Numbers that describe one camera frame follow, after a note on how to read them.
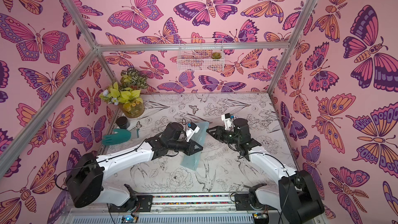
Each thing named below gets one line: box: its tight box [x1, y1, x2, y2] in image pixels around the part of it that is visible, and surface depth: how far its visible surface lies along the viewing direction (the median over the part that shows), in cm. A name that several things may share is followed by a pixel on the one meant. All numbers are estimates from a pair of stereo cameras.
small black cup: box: [116, 116, 129, 130], surface depth 101 cm
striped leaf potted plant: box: [119, 67, 149, 90], surface depth 102 cm
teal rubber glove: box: [101, 128, 132, 146], surface depth 99 cm
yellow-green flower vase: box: [99, 81, 145, 119], surface depth 94 cm
